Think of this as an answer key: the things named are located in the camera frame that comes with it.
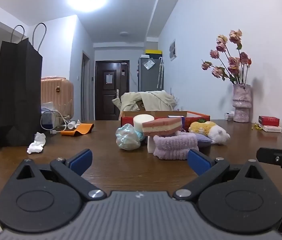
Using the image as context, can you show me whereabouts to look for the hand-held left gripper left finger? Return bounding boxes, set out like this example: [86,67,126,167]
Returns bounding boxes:
[10,149,107,201]

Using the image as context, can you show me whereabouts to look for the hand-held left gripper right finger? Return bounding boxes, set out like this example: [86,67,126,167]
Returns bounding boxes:
[172,149,269,202]

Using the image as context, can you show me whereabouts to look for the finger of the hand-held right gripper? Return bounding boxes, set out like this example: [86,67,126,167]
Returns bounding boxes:
[256,147,282,178]

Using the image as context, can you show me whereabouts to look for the purple square cloth pad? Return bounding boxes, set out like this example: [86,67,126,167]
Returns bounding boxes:
[196,133,212,148]

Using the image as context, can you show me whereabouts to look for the purple fluffy headband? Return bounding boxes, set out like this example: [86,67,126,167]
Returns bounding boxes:
[153,131,199,160]

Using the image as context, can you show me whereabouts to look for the yellow white hamster plush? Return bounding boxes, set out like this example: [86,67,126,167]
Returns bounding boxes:
[188,119,231,145]

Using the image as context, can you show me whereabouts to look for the red cardboard box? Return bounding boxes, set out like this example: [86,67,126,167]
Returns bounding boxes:
[120,110,211,133]

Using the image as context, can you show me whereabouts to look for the white foam block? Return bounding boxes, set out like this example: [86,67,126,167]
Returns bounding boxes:
[147,136,156,154]

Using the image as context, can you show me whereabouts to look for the pink layered sponge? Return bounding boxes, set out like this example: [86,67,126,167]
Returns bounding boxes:
[142,117,183,137]

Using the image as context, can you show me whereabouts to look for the white round sponge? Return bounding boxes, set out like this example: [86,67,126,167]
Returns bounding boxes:
[133,114,155,132]

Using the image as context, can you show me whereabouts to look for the red flat box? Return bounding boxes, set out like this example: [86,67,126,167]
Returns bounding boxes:
[258,116,280,127]

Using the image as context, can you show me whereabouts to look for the white plastic nozzle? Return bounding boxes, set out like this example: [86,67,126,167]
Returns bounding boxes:
[67,120,82,131]

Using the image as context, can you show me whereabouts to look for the glass beaker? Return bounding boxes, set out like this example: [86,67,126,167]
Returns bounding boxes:
[60,102,73,125]

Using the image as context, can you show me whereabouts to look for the crumpled white tissue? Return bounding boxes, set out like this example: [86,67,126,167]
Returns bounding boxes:
[27,132,47,154]

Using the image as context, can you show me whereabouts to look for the blue white device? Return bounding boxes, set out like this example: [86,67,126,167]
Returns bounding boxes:
[41,110,60,128]

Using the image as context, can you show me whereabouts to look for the pink textured vase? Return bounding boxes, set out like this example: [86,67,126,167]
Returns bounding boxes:
[232,84,253,123]

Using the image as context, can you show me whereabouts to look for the pink suitcase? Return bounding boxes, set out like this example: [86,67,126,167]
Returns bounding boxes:
[41,77,74,120]

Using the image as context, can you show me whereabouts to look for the dark entrance door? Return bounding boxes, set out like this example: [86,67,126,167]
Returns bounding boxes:
[95,60,130,121]

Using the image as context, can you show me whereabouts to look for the beige coat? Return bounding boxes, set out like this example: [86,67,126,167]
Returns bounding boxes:
[112,90,178,120]

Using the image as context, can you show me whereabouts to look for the dark wooden doorway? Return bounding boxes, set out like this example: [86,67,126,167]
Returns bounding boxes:
[81,51,91,121]

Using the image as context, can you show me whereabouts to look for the black paper bag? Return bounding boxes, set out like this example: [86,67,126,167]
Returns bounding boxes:
[0,22,47,148]

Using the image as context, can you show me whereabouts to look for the grey refrigerator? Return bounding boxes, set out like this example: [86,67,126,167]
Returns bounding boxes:
[138,56,164,92]

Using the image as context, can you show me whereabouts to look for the dried pink roses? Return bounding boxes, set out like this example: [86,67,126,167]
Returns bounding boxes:
[201,29,252,85]

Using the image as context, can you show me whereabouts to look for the clear bag on refrigerator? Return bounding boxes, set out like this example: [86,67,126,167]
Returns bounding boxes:
[143,58,155,70]

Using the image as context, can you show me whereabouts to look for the yellow black box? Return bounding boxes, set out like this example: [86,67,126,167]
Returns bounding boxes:
[141,49,162,58]

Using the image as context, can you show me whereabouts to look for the orange strap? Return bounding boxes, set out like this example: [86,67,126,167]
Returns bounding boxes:
[60,123,94,137]

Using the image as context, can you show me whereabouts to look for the white usb cable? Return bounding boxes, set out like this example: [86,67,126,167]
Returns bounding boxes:
[40,108,69,135]

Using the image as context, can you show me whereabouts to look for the wall poster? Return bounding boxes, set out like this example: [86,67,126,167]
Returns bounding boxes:
[169,39,176,61]

